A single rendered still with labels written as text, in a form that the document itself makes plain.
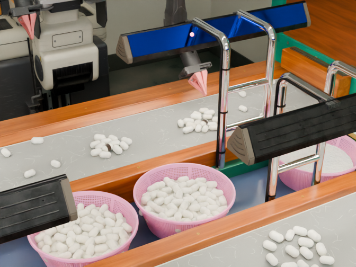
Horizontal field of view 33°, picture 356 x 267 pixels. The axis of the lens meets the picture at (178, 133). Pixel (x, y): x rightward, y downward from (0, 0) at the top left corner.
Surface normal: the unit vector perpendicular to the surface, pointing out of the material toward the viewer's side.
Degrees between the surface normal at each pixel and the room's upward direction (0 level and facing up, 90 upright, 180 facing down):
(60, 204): 58
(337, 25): 90
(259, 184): 0
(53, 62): 98
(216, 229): 0
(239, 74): 0
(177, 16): 94
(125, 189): 90
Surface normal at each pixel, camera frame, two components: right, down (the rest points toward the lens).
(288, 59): -0.88, 0.24
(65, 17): 0.47, 0.56
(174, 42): 0.41, -0.09
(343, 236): 0.00, -0.87
